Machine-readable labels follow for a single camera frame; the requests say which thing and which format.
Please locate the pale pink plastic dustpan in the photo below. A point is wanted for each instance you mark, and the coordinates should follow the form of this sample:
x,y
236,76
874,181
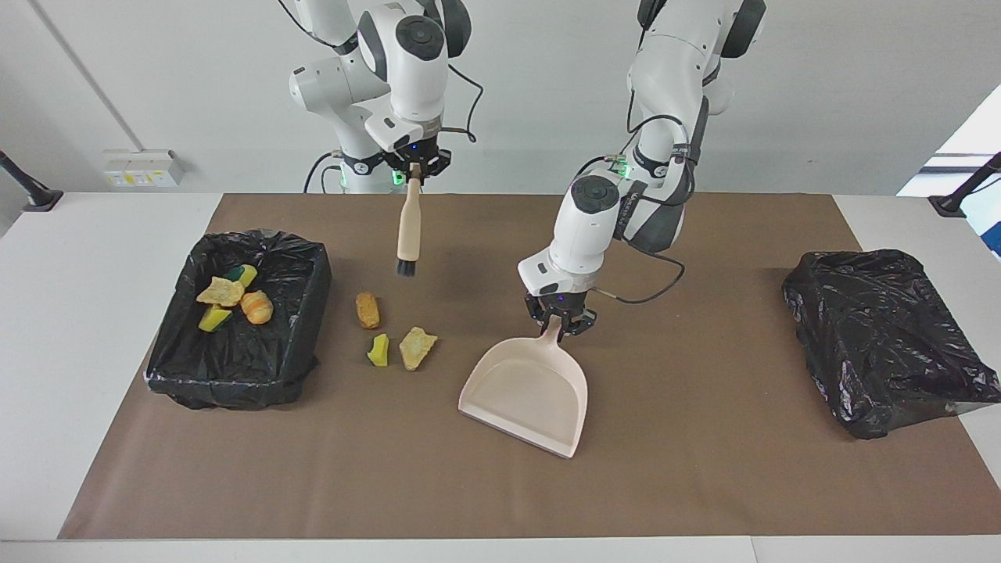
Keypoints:
x,y
524,391

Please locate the beige ridged chip toy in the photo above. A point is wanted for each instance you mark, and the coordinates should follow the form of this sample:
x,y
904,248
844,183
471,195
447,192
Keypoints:
x,y
256,307
220,292
414,348

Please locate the brown fried croquette toy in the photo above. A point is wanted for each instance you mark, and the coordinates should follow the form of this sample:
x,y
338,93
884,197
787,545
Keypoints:
x,y
367,311

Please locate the beige hand brush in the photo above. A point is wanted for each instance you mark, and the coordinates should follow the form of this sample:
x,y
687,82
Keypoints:
x,y
409,234

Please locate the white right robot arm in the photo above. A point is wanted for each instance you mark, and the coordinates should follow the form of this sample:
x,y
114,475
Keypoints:
x,y
407,70

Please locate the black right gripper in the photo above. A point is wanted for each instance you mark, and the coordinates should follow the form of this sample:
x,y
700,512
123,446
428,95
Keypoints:
x,y
422,160

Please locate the black clamp stand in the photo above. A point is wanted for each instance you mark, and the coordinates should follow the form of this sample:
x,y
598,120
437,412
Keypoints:
x,y
39,199
950,205

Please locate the brown paper table mat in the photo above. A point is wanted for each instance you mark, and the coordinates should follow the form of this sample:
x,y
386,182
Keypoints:
x,y
704,485

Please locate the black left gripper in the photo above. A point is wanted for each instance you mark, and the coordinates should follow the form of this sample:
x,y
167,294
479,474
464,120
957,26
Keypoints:
x,y
563,305

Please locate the small yellow green sponge piece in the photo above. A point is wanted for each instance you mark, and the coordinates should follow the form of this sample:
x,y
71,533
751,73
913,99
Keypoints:
x,y
379,352

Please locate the black bag lined bin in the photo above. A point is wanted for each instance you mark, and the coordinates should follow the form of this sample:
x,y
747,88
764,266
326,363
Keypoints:
x,y
884,344
235,360

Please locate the white wall socket box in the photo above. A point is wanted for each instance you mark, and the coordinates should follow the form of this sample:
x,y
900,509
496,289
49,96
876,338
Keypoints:
x,y
141,172

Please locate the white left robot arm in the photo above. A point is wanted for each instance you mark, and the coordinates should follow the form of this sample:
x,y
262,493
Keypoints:
x,y
586,234

